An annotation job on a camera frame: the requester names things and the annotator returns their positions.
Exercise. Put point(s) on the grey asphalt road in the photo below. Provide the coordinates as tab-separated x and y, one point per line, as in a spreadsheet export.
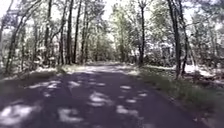
106	100

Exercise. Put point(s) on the grassy verge with undergrowth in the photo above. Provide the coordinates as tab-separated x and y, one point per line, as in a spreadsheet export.
186	90
30	76

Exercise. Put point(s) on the wood of trees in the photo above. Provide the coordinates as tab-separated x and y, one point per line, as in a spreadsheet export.
56	33
173	33

